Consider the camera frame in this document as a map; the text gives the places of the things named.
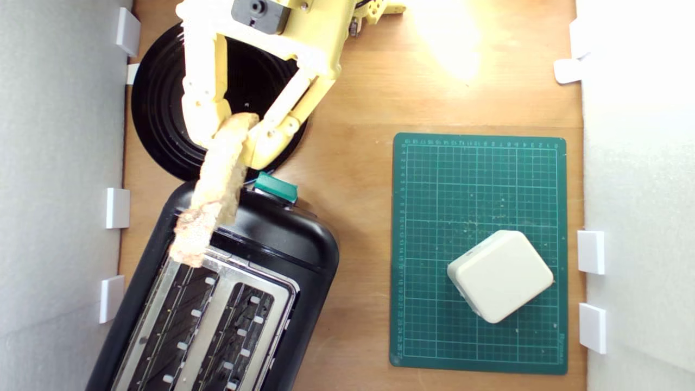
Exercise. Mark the white wall clip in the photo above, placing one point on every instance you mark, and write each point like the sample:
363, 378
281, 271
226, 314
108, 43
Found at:
118, 208
112, 297
132, 74
567, 70
591, 251
592, 327
128, 30
575, 38

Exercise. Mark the white block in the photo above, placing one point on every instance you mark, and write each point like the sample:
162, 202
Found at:
499, 277

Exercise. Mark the black two-slot toaster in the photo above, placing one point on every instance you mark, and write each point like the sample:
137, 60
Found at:
271, 239

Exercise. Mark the brown bread slice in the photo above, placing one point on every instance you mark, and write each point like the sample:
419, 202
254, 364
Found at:
214, 184

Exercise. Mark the green cutting mat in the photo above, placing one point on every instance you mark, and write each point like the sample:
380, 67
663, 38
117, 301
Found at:
434, 190

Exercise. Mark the black round plate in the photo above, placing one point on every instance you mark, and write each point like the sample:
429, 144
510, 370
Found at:
155, 103

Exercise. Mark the green toaster lever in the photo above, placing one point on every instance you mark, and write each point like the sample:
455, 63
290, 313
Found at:
276, 187

